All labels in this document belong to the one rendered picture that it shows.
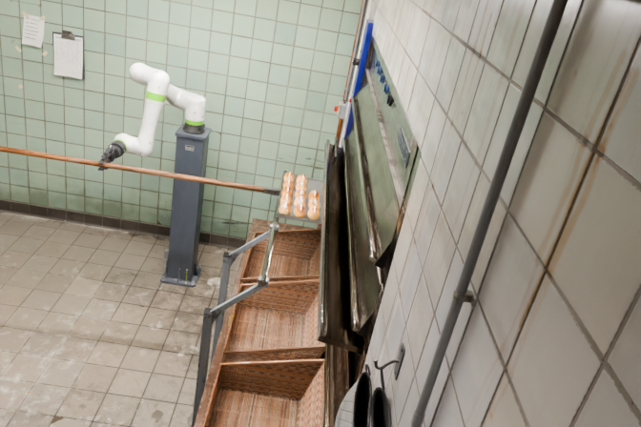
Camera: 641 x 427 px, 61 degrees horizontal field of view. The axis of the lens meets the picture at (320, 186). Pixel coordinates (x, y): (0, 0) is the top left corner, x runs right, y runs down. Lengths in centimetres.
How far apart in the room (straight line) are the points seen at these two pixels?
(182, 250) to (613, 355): 378
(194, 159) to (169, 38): 97
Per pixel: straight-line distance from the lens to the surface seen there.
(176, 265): 428
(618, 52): 66
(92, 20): 446
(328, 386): 231
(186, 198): 398
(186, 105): 377
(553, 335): 67
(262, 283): 242
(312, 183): 335
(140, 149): 351
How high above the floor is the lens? 255
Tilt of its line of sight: 24 degrees down
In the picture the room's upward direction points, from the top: 11 degrees clockwise
